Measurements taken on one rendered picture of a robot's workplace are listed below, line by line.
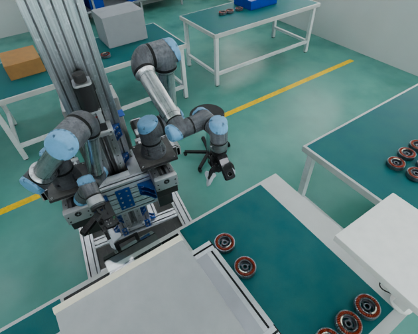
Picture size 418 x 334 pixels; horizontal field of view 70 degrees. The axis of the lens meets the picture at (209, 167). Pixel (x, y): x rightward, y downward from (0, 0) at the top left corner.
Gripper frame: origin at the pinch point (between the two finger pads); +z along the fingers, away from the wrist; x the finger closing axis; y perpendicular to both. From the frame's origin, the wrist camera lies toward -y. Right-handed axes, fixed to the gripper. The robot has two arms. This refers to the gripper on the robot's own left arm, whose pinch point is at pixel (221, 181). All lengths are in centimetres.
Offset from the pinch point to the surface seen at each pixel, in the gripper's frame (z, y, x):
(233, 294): 4, -48, 20
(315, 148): 40, 30, -92
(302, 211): 41, -11, -48
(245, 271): 39.0, -28.6, 1.7
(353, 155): 40, 12, -110
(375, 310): 37, -72, -41
